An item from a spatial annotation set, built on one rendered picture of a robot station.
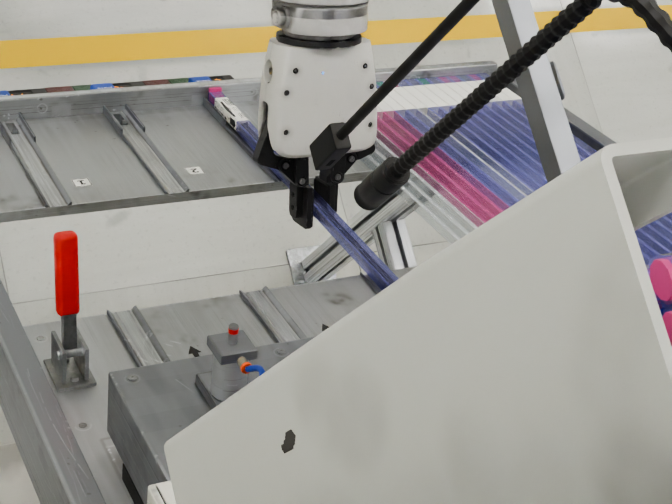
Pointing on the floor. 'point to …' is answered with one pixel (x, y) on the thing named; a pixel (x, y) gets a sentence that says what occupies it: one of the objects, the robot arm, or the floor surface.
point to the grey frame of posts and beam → (331, 255)
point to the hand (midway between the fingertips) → (313, 202)
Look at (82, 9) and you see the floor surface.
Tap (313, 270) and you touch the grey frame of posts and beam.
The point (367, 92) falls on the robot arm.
